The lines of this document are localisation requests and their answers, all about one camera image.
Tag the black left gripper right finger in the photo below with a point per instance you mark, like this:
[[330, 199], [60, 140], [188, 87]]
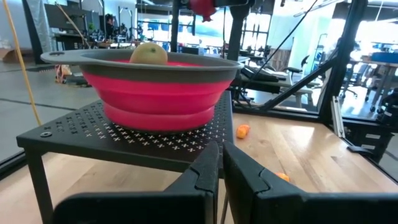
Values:
[[280, 208]]

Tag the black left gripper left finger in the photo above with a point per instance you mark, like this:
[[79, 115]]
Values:
[[140, 208]]

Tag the dark red pomegranate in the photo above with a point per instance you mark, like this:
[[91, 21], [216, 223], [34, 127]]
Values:
[[202, 7]]

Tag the red collapsible bowl grey rim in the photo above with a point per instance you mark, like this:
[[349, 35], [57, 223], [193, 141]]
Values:
[[155, 99]]

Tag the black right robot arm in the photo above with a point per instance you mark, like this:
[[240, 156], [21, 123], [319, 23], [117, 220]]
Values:
[[388, 112]]

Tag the black perforated metal shelf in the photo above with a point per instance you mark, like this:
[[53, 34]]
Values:
[[93, 137]]

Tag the orange floor object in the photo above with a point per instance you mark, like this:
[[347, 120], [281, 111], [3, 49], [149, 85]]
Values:
[[63, 73]]

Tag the black aluminium rig frame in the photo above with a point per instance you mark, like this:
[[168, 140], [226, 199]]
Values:
[[342, 62]]

